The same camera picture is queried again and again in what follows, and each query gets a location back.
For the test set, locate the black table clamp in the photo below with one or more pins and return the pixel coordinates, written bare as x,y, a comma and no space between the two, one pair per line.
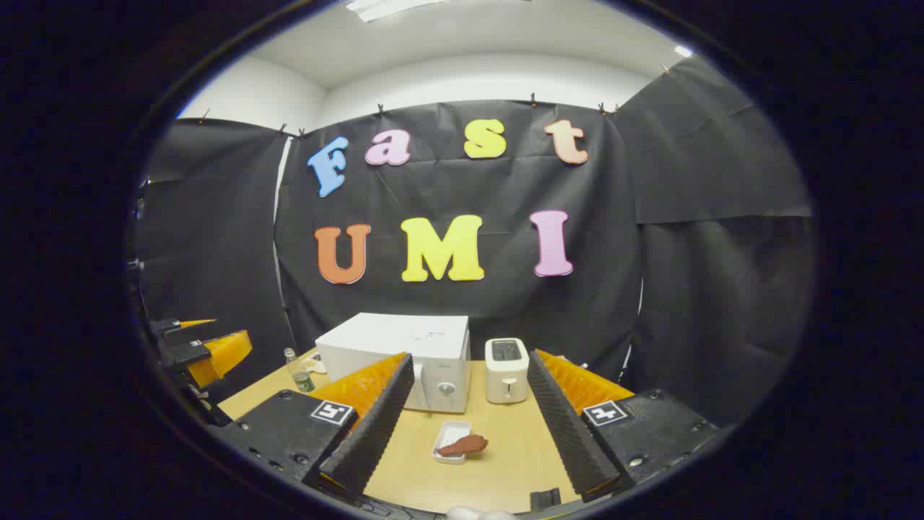
545,500

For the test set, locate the small white object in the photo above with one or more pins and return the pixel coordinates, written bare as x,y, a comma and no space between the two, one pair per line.
315,363

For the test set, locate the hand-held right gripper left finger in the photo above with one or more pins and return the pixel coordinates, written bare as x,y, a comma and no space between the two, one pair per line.
375,433

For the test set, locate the white rectangular dish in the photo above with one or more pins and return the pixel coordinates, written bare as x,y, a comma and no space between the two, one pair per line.
449,432

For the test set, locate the long ceiling light panel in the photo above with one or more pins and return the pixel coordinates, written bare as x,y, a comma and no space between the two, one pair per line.
382,7

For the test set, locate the clear plastic bottle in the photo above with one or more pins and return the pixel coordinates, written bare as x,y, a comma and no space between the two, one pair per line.
299,375

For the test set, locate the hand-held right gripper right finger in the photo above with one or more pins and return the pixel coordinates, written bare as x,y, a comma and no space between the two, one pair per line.
567,433

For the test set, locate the small round ceiling light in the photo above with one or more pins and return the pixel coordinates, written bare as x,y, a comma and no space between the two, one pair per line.
683,51

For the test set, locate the white microwave oven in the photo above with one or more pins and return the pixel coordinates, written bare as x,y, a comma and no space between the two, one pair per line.
390,332

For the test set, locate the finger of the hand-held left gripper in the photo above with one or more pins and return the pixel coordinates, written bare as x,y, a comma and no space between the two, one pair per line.
220,354
170,327

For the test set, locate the white toaster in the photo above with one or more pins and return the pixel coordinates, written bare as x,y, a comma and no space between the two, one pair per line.
505,375

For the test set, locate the brown meat piece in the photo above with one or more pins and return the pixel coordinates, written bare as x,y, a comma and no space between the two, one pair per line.
465,445

